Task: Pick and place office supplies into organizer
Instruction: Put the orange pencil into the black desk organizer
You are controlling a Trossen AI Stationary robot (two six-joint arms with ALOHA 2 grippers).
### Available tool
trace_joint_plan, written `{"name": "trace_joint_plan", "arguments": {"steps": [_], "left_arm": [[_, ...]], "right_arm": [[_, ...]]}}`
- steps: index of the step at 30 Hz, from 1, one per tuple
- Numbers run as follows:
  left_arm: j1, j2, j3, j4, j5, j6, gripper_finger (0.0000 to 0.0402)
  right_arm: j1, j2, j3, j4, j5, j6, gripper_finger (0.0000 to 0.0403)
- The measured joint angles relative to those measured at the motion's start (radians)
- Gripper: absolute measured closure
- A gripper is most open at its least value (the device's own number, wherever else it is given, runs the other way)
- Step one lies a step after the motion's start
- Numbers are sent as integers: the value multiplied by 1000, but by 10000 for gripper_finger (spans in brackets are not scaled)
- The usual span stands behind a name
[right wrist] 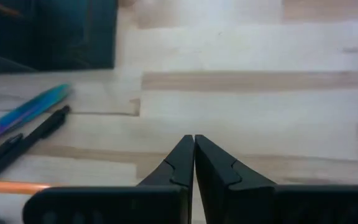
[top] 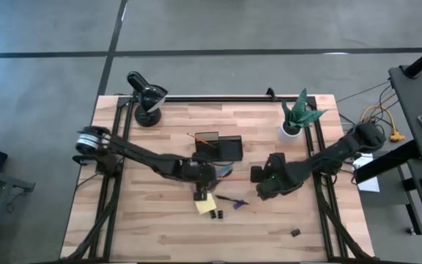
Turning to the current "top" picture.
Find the grey side desk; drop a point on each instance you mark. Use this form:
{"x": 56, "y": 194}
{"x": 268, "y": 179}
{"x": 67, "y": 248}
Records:
{"x": 416, "y": 110}

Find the black desk lamp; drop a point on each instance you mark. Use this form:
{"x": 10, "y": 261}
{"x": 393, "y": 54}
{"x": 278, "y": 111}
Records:
{"x": 148, "y": 99}

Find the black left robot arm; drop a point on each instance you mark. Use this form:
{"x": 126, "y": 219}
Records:
{"x": 137, "y": 155}

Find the black binder clip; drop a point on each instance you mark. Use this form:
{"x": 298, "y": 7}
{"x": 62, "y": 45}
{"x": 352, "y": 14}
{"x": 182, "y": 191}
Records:
{"x": 220, "y": 214}
{"x": 213, "y": 214}
{"x": 296, "y": 232}

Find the black desk leg bar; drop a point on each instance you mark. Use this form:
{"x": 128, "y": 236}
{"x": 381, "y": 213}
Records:
{"x": 387, "y": 163}

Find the yellow sticky note pad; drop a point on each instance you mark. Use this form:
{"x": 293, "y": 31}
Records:
{"x": 205, "y": 208}

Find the white paper sheet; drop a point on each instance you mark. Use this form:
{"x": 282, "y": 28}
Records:
{"x": 368, "y": 185}

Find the black mesh desk organizer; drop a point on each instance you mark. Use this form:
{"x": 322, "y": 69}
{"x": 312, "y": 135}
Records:
{"x": 229, "y": 148}

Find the blue eraser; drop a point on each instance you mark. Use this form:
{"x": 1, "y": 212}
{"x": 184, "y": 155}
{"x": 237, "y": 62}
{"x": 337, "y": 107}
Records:
{"x": 238, "y": 205}

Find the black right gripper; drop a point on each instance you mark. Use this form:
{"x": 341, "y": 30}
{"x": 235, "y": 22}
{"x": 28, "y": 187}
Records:
{"x": 277, "y": 176}

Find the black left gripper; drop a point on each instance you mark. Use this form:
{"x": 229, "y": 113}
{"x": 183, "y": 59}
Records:
{"x": 203, "y": 176}

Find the green plant in white pot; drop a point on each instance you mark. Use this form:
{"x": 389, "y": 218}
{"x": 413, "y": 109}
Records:
{"x": 299, "y": 113}

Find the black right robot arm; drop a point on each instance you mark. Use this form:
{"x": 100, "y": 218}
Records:
{"x": 335, "y": 150}

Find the plain black pen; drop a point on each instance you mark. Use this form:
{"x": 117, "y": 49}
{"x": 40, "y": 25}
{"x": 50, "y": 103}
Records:
{"x": 229, "y": 199}

